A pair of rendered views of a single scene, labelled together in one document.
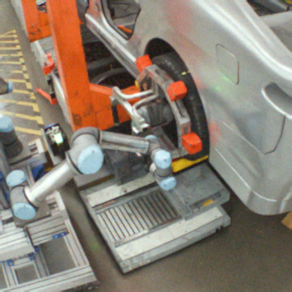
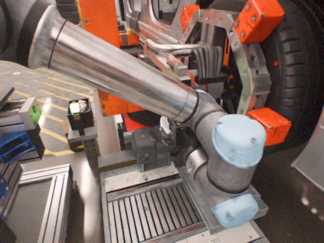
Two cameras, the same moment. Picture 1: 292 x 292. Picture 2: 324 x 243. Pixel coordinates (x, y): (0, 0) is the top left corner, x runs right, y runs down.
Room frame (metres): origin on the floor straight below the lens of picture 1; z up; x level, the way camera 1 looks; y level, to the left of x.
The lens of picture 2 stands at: (1.21, 0.04, 1.17)
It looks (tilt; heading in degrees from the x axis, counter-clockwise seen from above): 34 degrees down; 3
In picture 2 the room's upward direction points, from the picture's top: straight up
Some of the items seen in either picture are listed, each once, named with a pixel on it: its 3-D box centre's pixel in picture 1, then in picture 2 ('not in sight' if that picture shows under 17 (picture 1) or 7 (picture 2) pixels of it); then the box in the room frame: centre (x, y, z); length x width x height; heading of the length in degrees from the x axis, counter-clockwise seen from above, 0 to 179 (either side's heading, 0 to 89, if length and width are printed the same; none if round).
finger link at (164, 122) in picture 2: not in sight; (165, 121); (1.68, 0.05, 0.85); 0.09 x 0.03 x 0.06; 30
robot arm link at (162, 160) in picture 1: (162, 161); (228, 146); (1.46, -0.07, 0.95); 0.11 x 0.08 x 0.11; 15
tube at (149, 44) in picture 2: (133, 85); (173, 36); (2.01, 0.03, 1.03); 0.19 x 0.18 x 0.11; 111
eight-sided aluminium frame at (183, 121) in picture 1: (163, 112); (208, 85); (1.96, -0.12, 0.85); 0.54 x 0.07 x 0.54; 21
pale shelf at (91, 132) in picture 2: (57, 144); (83, 119); (2.30, 0.64, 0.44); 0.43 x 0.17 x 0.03; 21
